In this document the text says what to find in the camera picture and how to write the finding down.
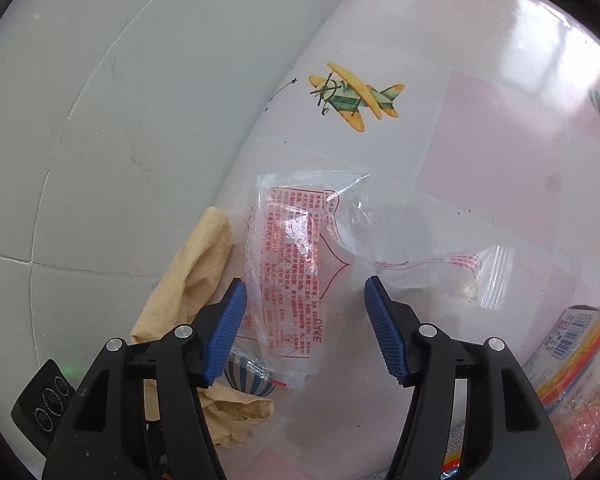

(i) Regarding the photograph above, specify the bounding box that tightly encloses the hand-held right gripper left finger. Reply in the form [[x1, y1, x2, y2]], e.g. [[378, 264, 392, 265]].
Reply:
[[42, 278, 248, 480]]

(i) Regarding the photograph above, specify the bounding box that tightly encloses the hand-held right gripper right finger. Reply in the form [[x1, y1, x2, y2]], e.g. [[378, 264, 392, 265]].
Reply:
[[364, 275, 571, 480]]

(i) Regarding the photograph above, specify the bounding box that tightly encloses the yellow cloth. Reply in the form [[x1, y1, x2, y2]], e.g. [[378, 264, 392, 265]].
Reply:
[[130, 206, 276, 448]]

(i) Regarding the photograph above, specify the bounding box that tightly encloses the clear wrapper with red print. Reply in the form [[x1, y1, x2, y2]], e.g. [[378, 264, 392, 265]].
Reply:
[[230, 167, 518, 392]]

